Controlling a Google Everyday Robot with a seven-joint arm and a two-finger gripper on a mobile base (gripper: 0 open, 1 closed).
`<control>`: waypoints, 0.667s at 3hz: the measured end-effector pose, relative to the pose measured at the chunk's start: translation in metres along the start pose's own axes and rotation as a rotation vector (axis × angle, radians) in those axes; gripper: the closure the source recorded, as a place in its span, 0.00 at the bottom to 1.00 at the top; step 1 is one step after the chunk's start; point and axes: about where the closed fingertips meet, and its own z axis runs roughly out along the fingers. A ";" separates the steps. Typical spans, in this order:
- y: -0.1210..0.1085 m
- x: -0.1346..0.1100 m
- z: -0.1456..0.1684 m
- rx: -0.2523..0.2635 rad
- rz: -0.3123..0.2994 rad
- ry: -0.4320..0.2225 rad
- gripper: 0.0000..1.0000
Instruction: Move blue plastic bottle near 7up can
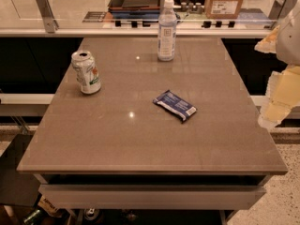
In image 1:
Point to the white table drawer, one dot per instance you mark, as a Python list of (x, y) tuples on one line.
[(152, 197)]

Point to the blue snack packet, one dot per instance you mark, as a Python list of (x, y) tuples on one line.
[(175, 105)]

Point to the brown cardboard box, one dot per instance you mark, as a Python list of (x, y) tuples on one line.
[(222, 9)]

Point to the left metal rail bracket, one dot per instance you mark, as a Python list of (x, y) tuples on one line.
[(50, 23)]

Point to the blue plastic water bottle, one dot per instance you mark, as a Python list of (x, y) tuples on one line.
[(167, 22)]

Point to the dark tray with items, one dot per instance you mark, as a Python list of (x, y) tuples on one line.
[(135, 9)]

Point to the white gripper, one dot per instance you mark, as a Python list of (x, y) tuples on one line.
[(290, 41)]

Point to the metal rail bracket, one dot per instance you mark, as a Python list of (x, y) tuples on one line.
[(280, 10), (50, 23)]

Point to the white green 7up can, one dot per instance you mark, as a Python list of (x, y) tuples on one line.
[(86, 69)]

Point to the green bottle under table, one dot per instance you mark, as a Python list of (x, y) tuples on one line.
[(33, 218)]

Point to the right metal rail bracket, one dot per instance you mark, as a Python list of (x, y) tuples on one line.
[(280, 10)]

